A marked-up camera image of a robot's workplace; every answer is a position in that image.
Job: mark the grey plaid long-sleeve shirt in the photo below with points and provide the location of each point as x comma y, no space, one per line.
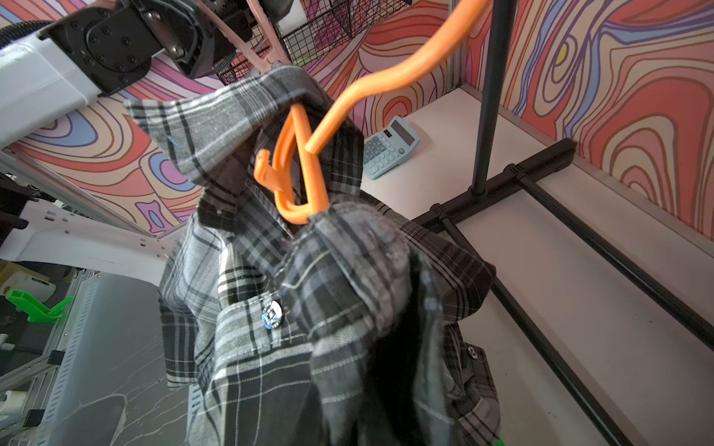
342,331

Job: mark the light blue desk calculator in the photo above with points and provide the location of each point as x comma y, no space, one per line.
389,148

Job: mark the green plastic clothespin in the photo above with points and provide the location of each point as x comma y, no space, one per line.
36,311

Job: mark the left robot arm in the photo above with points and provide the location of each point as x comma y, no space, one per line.
81,185

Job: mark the orange hanger with grey shirt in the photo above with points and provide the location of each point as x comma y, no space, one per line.
273,169

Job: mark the black wire basket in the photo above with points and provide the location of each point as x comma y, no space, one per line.
313,28

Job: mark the black clothes rack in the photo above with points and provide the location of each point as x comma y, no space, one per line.
632,83

